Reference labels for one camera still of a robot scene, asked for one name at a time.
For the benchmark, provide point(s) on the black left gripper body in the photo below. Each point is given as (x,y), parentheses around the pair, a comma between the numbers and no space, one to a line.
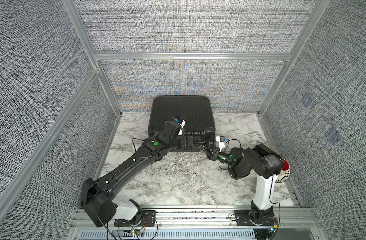
(184,145)

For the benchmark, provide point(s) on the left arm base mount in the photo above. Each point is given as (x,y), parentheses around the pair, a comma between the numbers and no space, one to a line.
(130,214)

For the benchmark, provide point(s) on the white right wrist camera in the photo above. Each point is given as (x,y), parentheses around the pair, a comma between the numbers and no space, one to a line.
(221,140)

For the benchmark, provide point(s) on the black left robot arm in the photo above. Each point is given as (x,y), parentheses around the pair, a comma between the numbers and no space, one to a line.
(97,196)

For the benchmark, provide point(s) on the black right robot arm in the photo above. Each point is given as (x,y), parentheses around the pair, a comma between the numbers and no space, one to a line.
(266,163)

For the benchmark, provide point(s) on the aluminium front rail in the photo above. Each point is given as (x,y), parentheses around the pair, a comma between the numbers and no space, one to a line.
(203,223)

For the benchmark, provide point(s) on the white patterned plate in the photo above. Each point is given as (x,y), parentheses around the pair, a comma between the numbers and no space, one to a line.
(282,177)

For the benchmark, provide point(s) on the red and white cup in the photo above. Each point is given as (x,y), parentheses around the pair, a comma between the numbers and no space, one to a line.
(286,167)

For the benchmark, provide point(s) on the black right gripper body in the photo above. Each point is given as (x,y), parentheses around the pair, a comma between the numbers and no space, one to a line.
(215,157)

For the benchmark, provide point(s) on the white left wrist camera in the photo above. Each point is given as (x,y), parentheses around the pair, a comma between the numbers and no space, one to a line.
(181,122)

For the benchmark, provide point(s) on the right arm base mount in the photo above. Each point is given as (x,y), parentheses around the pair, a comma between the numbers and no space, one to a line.
(256,216)

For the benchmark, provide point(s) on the aluminium cage frame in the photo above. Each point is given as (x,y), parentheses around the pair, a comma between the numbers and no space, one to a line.
(46,58)

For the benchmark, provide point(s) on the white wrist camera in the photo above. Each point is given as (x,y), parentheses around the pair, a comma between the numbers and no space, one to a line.
(181,122)
(221,140)

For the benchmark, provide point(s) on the black ribbed hard-shell suitcase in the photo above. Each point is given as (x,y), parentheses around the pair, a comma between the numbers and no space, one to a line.
(195,109)

